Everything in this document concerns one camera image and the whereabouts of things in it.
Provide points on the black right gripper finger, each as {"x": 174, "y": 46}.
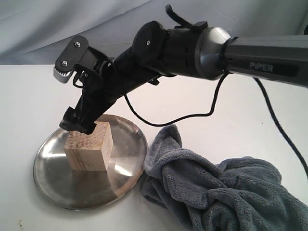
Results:
{"x": 86, "y": 128}

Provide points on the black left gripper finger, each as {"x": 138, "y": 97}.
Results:
{"x": 70, "y": 120}

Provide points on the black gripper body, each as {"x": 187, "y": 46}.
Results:
{"x": 101, "y": 88}

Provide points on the wooden block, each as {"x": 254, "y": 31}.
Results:
{"x": 90, "y": 152}

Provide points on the grey fleece cloth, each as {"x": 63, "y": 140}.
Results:
{"x": 238, "y": 194}

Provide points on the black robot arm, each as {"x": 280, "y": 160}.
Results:
{"x": 193, "y": 50}

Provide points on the round stainless steel plate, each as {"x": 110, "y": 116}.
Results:
{"x": 80, "y": 190}

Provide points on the grey backdrop cloth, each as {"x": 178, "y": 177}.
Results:
{"x": 36, "y": 31}

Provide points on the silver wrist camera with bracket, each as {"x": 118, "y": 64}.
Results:
{"x": 79, "y": 58}

